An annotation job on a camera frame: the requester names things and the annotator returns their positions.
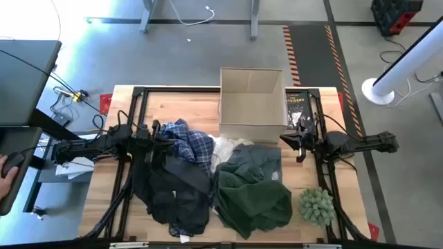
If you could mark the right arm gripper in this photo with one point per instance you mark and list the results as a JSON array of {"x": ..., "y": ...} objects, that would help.
[{"x": 309, "y": 138}]

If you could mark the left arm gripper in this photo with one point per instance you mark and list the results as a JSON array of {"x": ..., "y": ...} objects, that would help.
[{"x": 147, "y": 136}]

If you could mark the blue plaid shirt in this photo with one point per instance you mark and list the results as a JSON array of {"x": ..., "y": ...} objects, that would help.
[{"x": 190, "y": 145}]

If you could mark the white garment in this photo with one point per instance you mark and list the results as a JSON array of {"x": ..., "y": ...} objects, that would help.
[{"x": 221, "y": 148}]

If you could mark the black garment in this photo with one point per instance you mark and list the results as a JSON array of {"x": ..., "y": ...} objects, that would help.
[{"x": 173, "y": 200}]

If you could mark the dark green garment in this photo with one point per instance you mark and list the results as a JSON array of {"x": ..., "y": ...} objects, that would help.
[{"x": 252, "y": 200}]

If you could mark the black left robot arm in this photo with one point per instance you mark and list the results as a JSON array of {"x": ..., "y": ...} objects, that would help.
[{"x": 86, "y": 147}]

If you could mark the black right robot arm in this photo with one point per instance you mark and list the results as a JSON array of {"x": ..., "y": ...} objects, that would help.
[{"x": 363, "y": 141}]

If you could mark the black paperback book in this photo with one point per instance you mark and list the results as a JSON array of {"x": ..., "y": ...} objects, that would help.
[{"x": 299, "y": 110}]

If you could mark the beige open storage box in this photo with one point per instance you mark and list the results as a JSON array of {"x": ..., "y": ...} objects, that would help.
[{"x": 252, "y": 103}]

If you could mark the red table clamp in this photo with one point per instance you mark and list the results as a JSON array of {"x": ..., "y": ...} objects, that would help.
[
  {"x": 373, "y": 231},
  {"x": 340, "y": 101},
  {"x": 105, "y": 103}
]

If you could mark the small artificial green plant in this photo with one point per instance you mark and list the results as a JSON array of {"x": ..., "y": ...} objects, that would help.
[{"x": 316, "y": 207}]

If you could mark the white printed papers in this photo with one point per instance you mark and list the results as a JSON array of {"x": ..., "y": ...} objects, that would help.
[{"x": 74, "y": 169}]

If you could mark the white tower fan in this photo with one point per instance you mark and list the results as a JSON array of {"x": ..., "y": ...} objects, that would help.
[{"x": 377, "y": 90}]

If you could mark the grey table leg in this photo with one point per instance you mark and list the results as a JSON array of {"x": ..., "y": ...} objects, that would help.
[
  {"x": 255, "y": 19},
  {"x": 147, "y": 15}
]

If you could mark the small desk caster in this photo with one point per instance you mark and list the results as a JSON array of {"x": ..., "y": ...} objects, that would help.
[{"x": 39, "y": 212}]

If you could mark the grey furniture foot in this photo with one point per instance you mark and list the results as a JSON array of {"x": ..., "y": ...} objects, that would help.
[{"x": 436, "y": 107}]

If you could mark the grey desk panel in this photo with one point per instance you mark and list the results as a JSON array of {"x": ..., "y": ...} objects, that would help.
[{"x": 24, "y": 83}]

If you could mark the black computer mouse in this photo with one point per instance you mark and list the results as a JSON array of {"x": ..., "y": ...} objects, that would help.
[{"x": 13, "y": 162}]

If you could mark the dark desk top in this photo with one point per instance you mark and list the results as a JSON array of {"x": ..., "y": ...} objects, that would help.
[{"x": 20, "y": 193}]

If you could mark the black and red crate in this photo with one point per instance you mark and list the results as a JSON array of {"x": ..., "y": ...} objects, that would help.
[{"x": 394, "y": 15}]

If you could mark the person's hand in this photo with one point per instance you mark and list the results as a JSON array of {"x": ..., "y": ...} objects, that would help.
[{"x": 5, "y": 183}]

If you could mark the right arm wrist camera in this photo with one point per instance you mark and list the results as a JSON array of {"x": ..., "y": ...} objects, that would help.
[{"x": 301, "y": 155}]

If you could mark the black metal table frame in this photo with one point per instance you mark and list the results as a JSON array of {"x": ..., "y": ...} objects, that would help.
[{"x": 180, "y": 89}]

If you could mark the silver metal bracket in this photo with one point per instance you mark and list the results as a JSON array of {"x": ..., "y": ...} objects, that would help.
[
  {"x": 128, "y": 245},
  {"x": 322, "y": 246}
]

